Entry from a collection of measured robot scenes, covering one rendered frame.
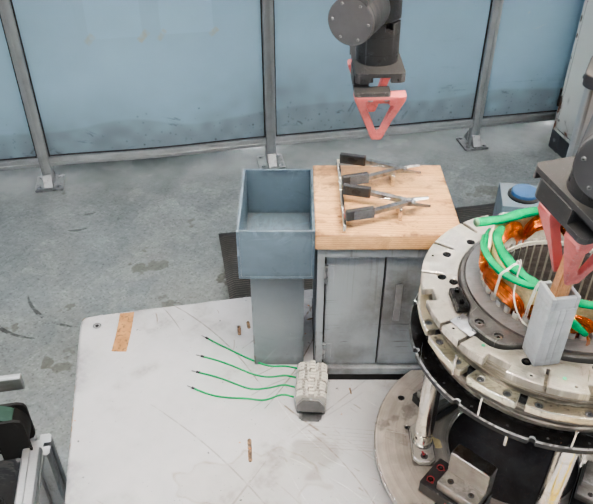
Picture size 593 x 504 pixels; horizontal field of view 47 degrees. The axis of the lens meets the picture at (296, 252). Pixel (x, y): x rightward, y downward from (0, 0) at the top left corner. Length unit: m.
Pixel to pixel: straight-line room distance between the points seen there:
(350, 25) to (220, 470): 0.62
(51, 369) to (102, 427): 1.25
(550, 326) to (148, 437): 0.61
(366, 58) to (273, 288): 0.36
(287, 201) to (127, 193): 2.04
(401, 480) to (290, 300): 0.30
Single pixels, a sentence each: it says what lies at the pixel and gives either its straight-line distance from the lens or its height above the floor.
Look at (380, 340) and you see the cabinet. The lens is 1.07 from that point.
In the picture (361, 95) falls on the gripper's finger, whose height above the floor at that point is 1.23.
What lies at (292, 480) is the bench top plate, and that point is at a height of 0.78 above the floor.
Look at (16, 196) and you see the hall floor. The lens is 3.22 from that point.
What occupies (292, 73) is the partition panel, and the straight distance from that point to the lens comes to 3.06.
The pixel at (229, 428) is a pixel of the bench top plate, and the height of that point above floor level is 0.78.
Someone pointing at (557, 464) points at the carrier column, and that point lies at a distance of 0.85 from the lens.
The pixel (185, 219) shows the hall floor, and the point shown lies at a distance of 2.87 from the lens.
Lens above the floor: 1.60
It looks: 37 degrees down
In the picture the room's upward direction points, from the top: straight up
